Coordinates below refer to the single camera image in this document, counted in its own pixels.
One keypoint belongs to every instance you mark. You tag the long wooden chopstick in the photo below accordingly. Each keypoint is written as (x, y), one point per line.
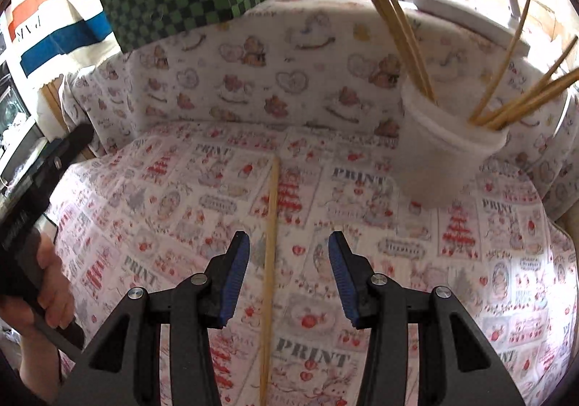
(271, 229)

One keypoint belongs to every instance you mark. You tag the person's left forearm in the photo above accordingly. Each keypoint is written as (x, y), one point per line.
(40, 365)

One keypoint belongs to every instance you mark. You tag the bear print cloth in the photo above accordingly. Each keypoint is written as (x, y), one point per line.
(294, 84)

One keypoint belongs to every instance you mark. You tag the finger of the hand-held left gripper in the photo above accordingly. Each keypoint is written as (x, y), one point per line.
(74, 141)

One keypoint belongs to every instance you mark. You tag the red print tablecloth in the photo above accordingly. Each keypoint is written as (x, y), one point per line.
(407, 252)

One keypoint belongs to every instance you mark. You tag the person's left hand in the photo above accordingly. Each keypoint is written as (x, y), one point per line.
(54, 279)

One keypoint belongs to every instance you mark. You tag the striped printed cloth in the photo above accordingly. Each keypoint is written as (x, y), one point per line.
(59, 39)

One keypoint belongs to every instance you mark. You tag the translucent plastic cup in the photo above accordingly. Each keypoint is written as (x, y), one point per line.
(443, 161)

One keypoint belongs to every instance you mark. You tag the bundle of wooden chopsticks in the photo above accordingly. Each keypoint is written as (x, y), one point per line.
(543, 94)

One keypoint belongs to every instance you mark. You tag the storage shelf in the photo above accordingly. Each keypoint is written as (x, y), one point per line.
(13, 116)

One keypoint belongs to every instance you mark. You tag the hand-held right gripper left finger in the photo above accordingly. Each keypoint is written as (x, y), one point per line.
(237, 279)

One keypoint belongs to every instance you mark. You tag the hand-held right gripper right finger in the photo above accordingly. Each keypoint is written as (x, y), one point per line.
(341, 279)

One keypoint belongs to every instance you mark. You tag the wooden frame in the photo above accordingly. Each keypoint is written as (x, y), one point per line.
(54, 107)

